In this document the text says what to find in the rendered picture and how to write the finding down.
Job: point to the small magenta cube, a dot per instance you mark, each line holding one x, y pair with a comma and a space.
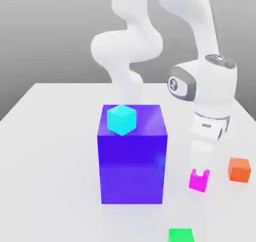
198, 183

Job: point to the small cyan cube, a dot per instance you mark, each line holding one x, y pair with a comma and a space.
122, 119

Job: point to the small orange cube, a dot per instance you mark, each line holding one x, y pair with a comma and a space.
239, 171

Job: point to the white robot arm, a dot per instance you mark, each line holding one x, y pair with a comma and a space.
216, 90

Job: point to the small green cube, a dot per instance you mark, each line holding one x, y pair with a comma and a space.
181, 236

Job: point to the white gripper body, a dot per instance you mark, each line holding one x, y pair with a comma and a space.
201, 154

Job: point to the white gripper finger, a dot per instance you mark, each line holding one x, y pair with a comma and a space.
200, 172

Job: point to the large blue box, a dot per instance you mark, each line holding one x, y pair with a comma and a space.
131, 166

